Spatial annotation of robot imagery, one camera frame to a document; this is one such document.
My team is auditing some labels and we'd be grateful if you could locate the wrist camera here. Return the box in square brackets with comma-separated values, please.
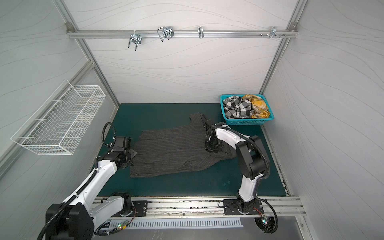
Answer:
[204, 120, 220, 132]
[112, 137, 131, 152]

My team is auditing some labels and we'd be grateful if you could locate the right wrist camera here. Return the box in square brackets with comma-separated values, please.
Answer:
[204, 120, 220, 132]

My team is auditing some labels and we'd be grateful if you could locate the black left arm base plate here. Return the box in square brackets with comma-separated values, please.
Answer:
[117, 201, 148, 218]

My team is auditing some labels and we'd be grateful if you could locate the dark grey striped shirt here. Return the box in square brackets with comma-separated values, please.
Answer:
[130, 113, 236, 178]

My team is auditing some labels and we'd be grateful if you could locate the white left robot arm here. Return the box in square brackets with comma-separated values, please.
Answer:
[37, 147, 137, 240]

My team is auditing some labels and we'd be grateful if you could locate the metal u-bolt clamp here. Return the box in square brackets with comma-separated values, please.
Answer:
[157, 26, 175, 42]

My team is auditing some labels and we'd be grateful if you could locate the yellow plaid shirt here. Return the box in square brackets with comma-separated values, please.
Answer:
[242, 95, 271, 119]

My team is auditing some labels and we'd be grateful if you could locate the white wire basket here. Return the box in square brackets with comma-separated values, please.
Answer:
[11, 80, 106, 156]

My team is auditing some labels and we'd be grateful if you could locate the metal bracket with bolts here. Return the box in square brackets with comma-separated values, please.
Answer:
[260, 27, 287, 39]

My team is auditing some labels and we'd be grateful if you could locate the metal hook clamp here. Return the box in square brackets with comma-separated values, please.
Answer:
[128, 31, 142, 51]

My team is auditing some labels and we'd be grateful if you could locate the white slotted cable duct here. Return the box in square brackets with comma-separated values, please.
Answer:
[95, 217, 244, 231]

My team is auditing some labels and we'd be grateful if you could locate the black round fan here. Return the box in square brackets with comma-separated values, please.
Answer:
[255, 217, 279, 234]

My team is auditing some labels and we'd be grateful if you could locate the small metal ring clamp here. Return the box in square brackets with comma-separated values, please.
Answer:
[198, 27, 204, 39]

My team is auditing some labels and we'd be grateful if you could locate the aluminium top crossbar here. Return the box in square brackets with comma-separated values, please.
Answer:
[67, 29, 299, 39]

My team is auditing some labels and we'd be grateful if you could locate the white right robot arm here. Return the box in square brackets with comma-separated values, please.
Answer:
[205, 123, 271, 214]

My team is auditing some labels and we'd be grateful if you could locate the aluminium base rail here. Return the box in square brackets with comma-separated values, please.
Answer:
[132, 196, 307, 218]

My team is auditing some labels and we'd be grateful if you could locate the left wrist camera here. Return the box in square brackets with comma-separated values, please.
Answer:
[112, 137, 131, 152]

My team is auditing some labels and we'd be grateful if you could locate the teal plastic basket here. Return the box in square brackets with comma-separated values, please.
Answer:
[220, 95, 274, 126]

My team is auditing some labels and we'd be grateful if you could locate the black white checked shirt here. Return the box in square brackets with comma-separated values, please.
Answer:
[222, 96, 254, 119]

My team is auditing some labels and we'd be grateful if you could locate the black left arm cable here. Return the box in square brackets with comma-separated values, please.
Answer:
[101, 121, 117, 149]

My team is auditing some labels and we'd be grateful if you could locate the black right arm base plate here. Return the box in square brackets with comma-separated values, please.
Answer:
[223, 199, 264, 216]

